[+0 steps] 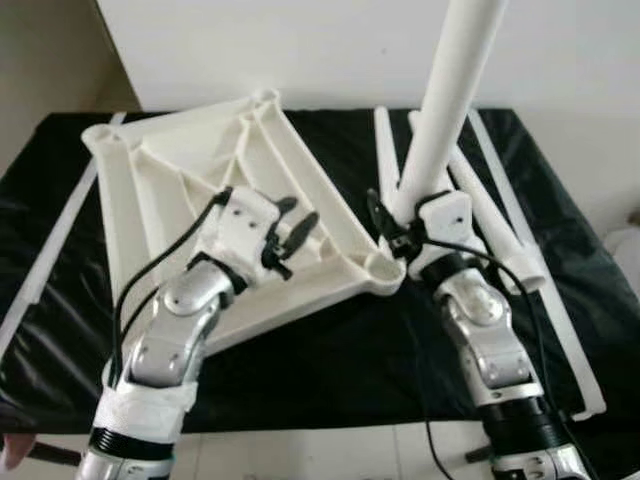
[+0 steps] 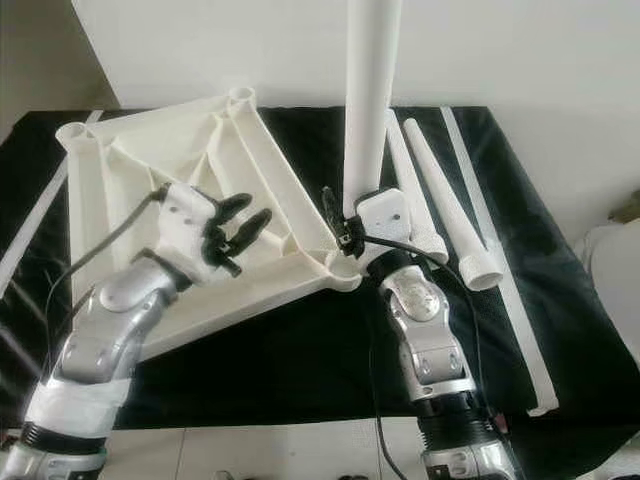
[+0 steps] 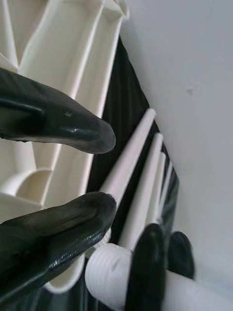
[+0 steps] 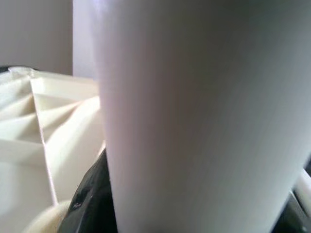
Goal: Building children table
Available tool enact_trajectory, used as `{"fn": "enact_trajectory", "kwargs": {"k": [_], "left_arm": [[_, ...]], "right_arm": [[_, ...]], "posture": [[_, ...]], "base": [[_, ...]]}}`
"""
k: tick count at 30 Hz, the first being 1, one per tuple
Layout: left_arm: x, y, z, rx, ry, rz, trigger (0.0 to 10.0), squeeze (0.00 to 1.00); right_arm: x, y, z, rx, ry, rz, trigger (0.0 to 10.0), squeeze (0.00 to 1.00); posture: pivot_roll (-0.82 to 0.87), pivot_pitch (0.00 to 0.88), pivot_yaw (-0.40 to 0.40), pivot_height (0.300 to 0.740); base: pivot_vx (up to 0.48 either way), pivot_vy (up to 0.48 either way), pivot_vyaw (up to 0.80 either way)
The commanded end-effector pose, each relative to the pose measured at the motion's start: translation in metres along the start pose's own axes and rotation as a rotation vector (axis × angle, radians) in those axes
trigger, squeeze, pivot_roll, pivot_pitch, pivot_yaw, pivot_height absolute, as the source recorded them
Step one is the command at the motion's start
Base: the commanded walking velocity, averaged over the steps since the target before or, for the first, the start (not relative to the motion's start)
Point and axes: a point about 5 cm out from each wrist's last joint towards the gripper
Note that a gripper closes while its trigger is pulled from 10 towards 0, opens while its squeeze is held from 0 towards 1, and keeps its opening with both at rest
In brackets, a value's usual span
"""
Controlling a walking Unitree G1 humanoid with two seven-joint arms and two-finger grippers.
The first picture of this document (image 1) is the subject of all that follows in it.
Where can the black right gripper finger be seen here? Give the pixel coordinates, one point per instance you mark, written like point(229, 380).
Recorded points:
point(430, 200)
point(380, 215)

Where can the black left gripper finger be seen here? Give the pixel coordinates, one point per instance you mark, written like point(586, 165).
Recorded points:
point(285, 206)
point(303, 232)

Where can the white plastic table leg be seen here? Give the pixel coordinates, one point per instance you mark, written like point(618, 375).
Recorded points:
point(414, 125)
point(450, 100)
point(520, 265)
point(384, 140)

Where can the white plastic table top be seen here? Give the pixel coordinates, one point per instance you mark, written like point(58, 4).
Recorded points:
point(180, 200)

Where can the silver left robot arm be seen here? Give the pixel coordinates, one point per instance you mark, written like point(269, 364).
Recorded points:
point(170, 340)

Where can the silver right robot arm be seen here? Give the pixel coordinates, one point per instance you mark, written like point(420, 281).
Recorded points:
point(480, 330)

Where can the black metal table leg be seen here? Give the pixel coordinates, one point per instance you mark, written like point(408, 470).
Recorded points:
point(55, 455)

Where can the pink table cover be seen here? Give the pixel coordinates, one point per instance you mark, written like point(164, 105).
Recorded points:
point(15, 450)

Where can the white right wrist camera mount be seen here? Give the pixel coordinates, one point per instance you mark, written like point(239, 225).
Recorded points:
point(450, 220)

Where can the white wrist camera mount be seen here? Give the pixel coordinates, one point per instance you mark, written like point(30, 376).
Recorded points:
point(235, 230)
point(450, 220)

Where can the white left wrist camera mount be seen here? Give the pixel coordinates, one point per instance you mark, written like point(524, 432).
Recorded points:
point(235, 230)

